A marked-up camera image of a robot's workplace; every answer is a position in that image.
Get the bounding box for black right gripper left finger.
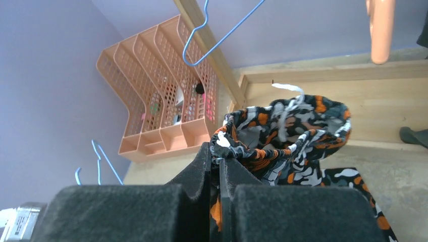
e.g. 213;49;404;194
33;143;211;241

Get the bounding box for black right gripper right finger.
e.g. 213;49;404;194
220;159;384;241

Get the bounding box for orange camouflage shorts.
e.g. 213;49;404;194
210;92;397;241

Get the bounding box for light blue hanger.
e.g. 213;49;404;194
182;1;266;67

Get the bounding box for orange hanger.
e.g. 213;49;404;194
365;0;396;65

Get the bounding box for dark olive green shorts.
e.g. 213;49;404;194
399;13;427;149

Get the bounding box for pink marker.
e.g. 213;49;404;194
202;94;216;122

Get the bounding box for white box in organizer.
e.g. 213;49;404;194
175;86;184;106

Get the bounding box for red black item right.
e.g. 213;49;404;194
194;82;205;95

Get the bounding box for orange plastic file organizer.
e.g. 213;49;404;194
96;15;219;163

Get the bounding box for wooden clothes rack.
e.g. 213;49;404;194
172;0;428;153

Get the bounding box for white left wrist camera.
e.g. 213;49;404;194
1;202;47;241

